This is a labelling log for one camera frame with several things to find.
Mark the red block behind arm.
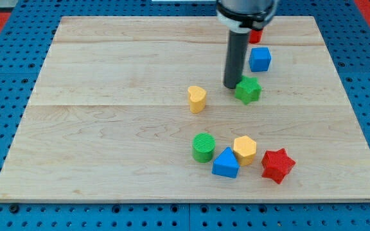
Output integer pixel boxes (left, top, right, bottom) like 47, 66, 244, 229
249, 30, 263, 44

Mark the yellow heart block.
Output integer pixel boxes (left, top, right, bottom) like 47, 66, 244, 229
188, 86, 207, 114

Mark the green cylinder block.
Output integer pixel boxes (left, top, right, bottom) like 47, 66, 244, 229
192, 133, 216, 163

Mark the wooden board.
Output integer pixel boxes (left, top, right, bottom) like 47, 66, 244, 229
0, 16, 370, 203

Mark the blue triangle block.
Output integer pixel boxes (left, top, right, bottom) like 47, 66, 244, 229
212, 147, 240, 178

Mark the yellow hexagon block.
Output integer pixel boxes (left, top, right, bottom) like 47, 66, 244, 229
232, 135, 256, 166

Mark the green star block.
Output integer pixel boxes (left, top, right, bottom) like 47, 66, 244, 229
234, 76, 262, 105

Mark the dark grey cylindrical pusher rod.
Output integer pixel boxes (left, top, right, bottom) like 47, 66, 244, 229
223, 31, 250, 89

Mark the blue cube block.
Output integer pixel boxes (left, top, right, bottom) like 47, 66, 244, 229
249, 47, 272, 72

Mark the red star block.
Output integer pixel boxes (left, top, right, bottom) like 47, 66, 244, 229
261, 148, 296, 184

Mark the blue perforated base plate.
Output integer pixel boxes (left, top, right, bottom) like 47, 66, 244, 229
0, 1, 370, 230

